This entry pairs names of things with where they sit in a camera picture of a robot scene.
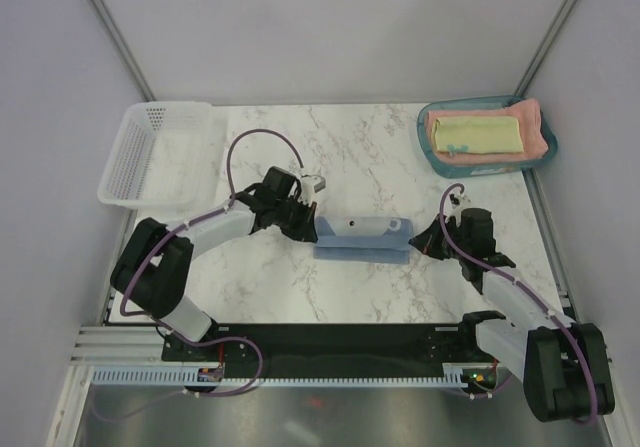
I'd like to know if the white slotted cable duct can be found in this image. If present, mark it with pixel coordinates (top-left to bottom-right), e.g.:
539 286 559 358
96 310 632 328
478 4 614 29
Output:
91 365 467 389

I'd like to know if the white plastic basket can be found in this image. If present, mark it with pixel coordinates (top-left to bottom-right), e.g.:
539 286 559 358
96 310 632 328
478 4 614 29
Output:
97 101 214 210

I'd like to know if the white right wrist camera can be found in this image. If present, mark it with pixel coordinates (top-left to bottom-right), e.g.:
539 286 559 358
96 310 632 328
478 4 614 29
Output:
449 193 473 224

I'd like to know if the left corner frame post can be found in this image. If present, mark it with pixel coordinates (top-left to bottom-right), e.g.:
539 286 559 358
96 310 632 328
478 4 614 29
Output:
87 0 156 102

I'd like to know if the teal transparent plastic tray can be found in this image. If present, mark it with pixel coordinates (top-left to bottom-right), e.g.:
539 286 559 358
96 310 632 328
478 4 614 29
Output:
416 95 558 179

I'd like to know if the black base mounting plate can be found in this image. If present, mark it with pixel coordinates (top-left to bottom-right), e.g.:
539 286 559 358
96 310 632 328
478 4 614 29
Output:
162 323 493 377

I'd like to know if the blue towel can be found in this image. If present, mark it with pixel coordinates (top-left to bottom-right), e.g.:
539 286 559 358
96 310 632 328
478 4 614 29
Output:
313 216 414 265

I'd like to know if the pink terry towel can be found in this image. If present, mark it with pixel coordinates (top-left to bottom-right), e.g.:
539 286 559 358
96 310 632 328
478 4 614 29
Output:
424 99 549 166

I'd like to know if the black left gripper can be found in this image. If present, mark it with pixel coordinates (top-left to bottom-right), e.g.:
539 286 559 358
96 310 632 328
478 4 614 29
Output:
272 196 316 244

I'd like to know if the corner frame post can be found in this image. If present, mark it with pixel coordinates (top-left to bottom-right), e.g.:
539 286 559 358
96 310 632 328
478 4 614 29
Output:
514 0 581 97
87 0 156 102

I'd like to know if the right corner frame post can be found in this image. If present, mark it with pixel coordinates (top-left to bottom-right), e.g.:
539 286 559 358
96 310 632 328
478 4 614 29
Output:
514 0 581 97

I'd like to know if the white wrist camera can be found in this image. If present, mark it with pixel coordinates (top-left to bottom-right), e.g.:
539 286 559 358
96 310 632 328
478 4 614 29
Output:
449 193 473 224
299 174 326 205

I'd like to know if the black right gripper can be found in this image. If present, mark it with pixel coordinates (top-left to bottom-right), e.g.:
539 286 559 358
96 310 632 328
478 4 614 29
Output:
409 214 470 261

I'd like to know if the silver aluminium rail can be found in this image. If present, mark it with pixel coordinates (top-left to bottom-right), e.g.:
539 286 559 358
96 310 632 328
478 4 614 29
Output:
69 324 169 366

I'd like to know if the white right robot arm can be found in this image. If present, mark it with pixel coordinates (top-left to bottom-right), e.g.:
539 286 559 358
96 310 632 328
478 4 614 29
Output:
409 207 615 423

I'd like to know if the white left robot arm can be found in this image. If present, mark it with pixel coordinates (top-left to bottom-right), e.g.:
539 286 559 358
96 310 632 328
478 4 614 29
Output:
110 167 326 361

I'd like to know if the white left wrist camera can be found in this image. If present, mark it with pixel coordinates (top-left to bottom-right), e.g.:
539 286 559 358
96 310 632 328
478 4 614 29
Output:
299 174 326 205

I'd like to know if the yellow green towel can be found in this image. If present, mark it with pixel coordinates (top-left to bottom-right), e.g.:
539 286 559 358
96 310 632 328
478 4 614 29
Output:
431 116 524 155

